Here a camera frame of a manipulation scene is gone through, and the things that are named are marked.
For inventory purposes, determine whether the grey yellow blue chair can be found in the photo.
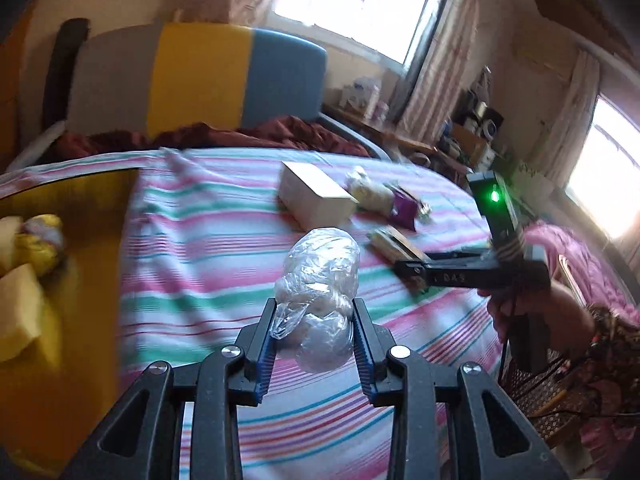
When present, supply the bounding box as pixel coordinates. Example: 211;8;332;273
5;22;391;161

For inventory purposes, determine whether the black rolled mat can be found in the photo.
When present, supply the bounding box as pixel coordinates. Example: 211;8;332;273
42;17;91;131

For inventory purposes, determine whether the white sheer curtain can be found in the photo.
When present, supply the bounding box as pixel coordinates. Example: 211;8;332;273
542;50;601;176

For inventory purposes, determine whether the person's right forearm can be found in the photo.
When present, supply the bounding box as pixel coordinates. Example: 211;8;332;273
547;280;640;411

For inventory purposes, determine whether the white cardboard box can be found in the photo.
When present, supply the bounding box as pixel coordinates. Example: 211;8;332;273
277;161;358;231

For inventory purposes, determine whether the person's right hand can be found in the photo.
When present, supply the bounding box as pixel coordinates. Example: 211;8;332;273
487;287;518;346

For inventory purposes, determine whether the purple snack packet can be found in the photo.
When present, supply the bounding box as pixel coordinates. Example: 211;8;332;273
387;185;418;231

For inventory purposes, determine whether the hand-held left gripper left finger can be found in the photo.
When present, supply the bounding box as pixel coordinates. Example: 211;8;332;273
60;297;278;480

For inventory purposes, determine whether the cream cloth bundle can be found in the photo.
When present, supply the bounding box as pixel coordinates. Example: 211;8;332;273
345;166;396;211

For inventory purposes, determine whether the striped tablecloth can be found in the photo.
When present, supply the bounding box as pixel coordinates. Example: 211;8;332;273
0;147;506;480

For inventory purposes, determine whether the pink quilted cloth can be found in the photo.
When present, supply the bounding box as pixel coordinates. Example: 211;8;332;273
522;222;640;311

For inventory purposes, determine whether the maroon cloth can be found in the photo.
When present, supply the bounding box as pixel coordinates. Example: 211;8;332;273
52;115;371;161

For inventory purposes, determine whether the orange patterned packet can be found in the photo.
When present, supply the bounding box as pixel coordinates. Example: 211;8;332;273
367;225;431;267

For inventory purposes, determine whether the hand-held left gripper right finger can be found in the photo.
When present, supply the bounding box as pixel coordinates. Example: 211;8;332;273
350;297;571;480

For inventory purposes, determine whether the yellow plush toy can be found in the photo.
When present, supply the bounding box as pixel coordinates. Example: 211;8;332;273
12;214;66;276

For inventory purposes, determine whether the gold metal tin tray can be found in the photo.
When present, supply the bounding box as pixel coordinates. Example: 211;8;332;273
0;170;138;476

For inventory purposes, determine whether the clear plastic bag bundle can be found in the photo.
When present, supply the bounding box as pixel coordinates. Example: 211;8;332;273
270;227;362;373

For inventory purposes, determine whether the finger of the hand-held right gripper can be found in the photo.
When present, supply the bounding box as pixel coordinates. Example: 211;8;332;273
425;248;493;262
394;259;493;292

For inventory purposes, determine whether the small white carton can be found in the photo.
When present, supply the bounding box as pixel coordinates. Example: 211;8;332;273
345;77;383;111

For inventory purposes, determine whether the wooden desk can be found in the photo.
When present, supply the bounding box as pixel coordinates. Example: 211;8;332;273
322;102;506;173

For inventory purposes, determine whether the side window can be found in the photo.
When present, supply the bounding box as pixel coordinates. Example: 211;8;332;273
565;95;640;241

